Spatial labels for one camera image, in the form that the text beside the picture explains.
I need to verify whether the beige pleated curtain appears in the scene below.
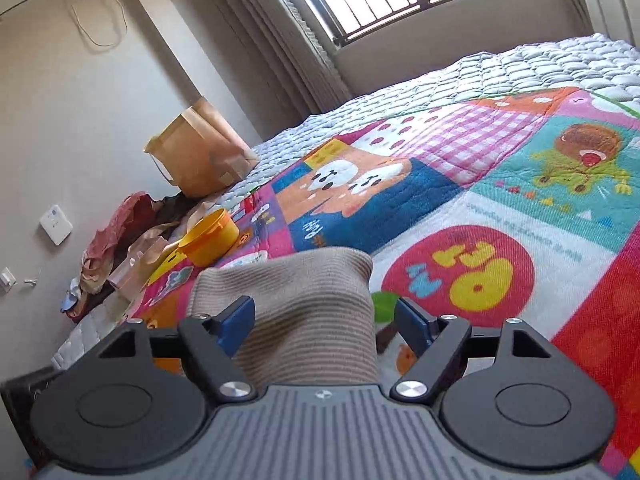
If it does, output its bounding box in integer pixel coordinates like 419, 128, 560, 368
226, 0, 352, 117

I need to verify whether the pile of red clothes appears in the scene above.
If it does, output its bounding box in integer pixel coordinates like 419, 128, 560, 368
61, 192, 198, 323

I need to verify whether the white cord on wall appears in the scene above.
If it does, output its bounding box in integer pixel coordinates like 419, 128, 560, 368
62, 0, 130, 50

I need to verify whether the grey quilted mattress cover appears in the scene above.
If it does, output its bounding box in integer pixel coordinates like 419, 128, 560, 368
49, 32, 640, 371

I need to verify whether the white wall switch panel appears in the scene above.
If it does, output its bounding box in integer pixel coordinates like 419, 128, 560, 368
39, 204, 73, 246

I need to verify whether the brown paper bag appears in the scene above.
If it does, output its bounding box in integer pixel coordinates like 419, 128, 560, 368
144, 98, 259, 198

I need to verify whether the beige striped knit garment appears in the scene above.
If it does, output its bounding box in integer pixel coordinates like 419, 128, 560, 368
186, 247, 378, 390

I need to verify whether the colourful patchwork play mat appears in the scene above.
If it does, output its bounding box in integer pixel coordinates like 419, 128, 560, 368
124, 86, 640, 480

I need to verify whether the yellow plastic bowl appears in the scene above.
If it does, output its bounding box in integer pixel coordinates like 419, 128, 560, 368
178, 208, 240, 268

